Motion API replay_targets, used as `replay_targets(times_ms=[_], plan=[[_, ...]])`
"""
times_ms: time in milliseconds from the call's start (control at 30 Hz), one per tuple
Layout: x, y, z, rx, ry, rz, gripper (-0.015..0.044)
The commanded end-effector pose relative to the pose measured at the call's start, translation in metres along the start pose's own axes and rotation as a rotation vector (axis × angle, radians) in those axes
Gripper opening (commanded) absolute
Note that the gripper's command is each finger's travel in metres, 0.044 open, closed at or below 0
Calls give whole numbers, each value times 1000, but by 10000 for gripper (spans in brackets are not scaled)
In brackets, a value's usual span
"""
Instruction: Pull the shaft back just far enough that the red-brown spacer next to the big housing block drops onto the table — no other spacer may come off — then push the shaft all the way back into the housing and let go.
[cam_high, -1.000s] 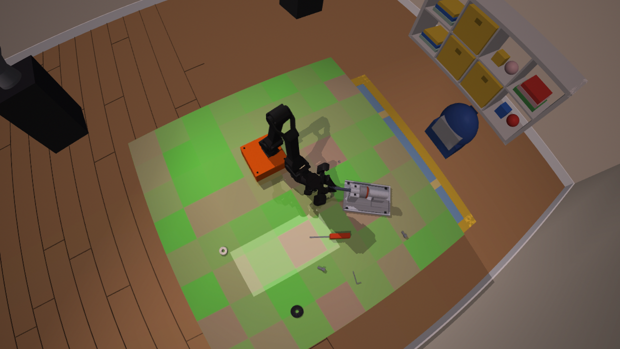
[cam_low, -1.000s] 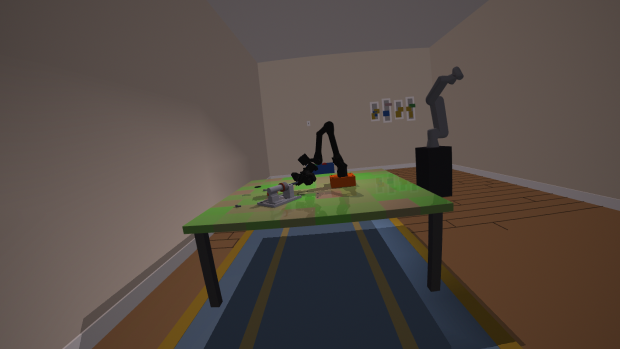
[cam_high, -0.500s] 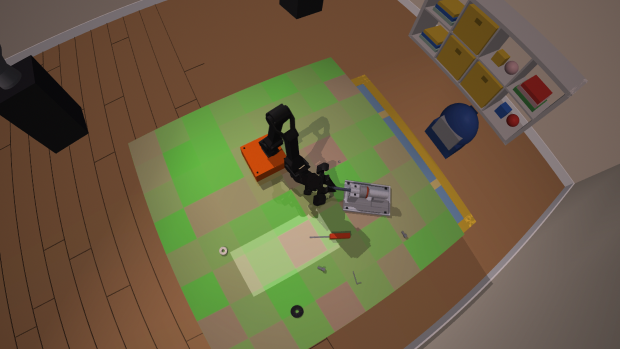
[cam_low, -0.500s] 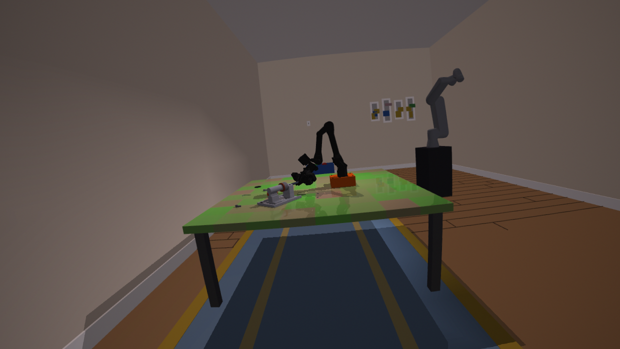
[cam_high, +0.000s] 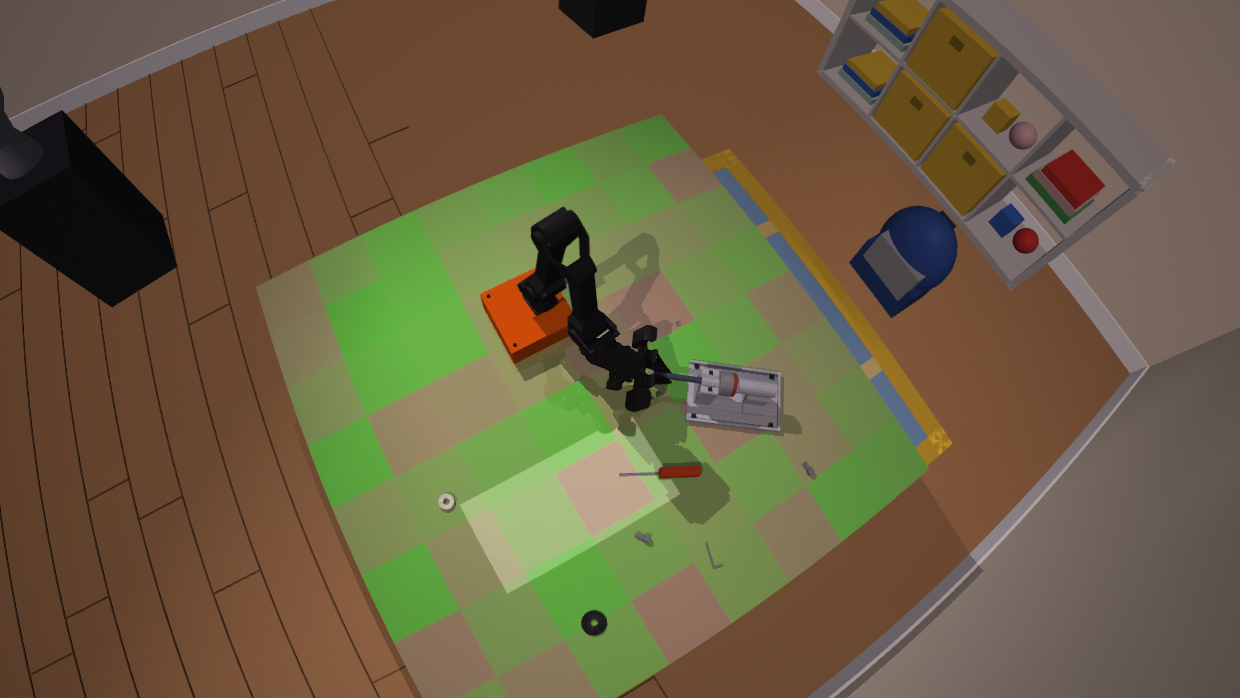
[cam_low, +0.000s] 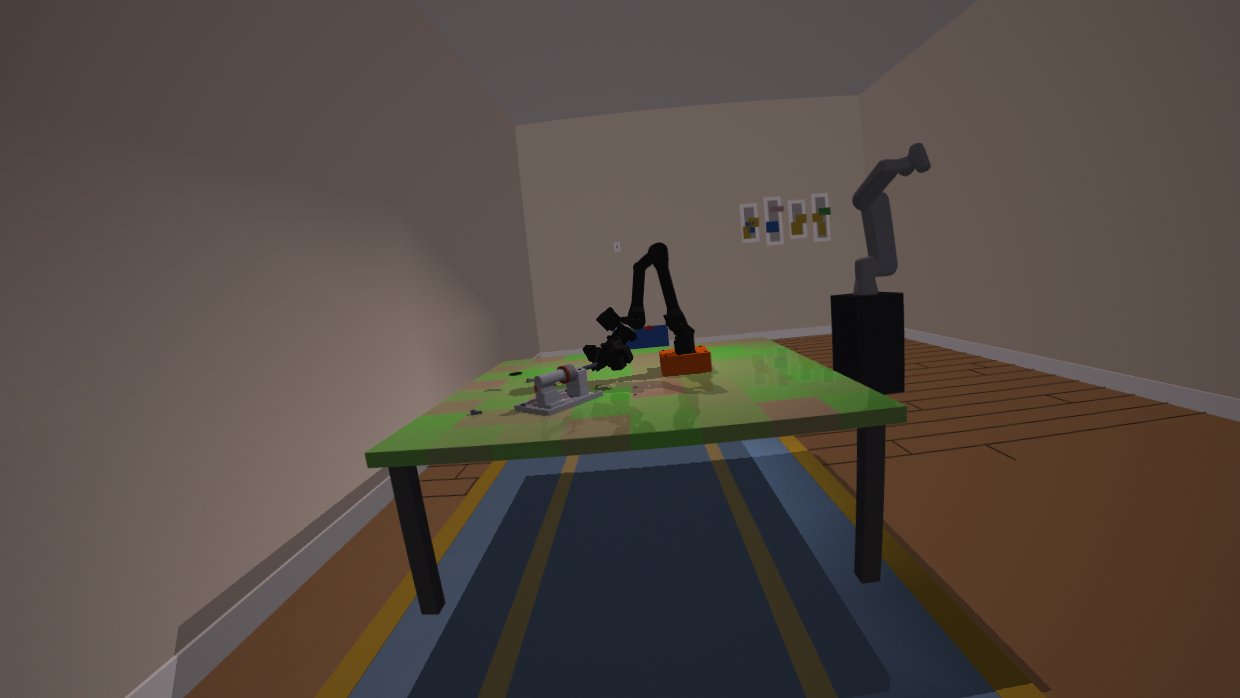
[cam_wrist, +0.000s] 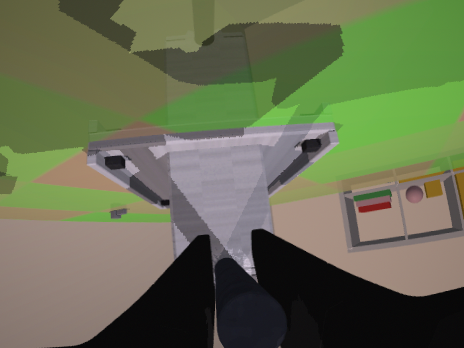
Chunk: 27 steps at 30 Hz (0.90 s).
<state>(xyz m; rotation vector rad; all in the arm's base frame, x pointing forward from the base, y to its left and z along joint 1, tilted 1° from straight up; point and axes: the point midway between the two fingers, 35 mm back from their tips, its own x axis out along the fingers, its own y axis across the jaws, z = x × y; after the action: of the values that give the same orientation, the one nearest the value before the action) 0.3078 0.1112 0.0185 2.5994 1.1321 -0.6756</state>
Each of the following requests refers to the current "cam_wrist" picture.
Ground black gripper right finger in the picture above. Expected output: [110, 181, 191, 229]
[252, 229, 464, 348]

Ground dark grey cylinder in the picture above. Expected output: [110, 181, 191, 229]
[213, 258, 288, 348]

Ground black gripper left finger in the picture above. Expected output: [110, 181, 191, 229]
[45, 234, 216, 348]

